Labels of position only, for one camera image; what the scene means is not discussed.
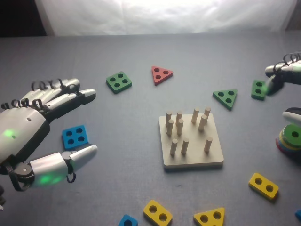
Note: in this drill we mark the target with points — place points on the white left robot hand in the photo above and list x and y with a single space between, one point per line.
21 127

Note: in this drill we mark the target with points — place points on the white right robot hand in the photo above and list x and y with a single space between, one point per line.
287 70

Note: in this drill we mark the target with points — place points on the green rectangle two-hole block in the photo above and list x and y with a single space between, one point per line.
258 90

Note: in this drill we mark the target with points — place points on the blue square four-hole block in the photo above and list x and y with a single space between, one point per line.
75 139

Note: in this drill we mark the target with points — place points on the green triangle three-hole block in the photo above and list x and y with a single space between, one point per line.
226 97

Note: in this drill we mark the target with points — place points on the green square four-hole block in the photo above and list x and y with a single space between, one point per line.
118 82

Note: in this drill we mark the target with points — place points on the yellow rectangle two-hole block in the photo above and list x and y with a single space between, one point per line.
263 186
157 213

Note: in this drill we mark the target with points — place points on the wooden peg board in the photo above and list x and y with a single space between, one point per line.
195 150

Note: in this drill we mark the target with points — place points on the red triangle three-hole block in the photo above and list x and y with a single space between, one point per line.
160 75

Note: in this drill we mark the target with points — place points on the blue block with hole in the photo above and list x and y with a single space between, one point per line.
128 221

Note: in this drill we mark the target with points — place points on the yellow triangle three-hole block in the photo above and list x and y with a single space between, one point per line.
210 219

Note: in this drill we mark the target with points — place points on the grey table cloth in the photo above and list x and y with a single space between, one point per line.
131 179

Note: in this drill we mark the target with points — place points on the white backdrop sheet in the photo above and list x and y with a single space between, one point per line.
164 16

